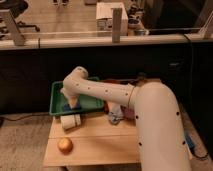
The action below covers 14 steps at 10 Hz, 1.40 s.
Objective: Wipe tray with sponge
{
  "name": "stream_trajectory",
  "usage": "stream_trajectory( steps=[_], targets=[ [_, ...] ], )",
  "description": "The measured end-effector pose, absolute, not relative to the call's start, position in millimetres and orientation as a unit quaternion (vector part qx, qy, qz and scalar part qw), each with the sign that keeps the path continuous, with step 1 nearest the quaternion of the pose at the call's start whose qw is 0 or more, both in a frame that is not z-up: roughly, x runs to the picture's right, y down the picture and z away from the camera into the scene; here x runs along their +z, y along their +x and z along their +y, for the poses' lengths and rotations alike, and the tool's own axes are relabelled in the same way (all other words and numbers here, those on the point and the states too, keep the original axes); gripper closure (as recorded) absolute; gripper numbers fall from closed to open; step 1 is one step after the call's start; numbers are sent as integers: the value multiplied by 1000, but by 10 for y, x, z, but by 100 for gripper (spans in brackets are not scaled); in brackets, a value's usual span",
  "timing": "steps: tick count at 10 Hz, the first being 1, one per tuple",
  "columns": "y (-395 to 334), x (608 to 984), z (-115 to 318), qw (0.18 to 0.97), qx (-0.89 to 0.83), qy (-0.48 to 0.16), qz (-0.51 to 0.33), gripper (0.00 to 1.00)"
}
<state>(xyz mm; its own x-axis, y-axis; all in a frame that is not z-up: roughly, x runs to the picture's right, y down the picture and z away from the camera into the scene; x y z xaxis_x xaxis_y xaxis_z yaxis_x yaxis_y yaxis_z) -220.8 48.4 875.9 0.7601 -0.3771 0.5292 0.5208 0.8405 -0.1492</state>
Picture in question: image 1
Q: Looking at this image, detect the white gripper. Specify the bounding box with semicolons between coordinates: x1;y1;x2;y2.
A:
61;88;78;107

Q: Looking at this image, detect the blue sponge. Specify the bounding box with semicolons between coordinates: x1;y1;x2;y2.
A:
62;103;81;111

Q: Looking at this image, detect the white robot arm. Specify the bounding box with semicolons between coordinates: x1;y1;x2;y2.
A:
62;66;192;171

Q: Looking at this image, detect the red object behind arm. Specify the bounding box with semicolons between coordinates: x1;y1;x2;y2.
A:
121;106;135;119

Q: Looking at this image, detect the green plastic tray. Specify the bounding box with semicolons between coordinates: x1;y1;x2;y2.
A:
49;81;104;116

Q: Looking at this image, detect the white rolled cup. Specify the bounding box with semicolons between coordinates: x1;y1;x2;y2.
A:
60;114;81;130

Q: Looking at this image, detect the blue white crumpled cloth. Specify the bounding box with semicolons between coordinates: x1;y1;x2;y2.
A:
108;102;124;125

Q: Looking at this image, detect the wooden table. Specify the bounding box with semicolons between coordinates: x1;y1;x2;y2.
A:
42;78;194;168

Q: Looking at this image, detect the black office chair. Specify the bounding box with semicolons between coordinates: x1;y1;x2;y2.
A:
0;0;40;33

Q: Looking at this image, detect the blue object on floor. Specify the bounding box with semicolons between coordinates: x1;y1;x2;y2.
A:
184;132;195;149

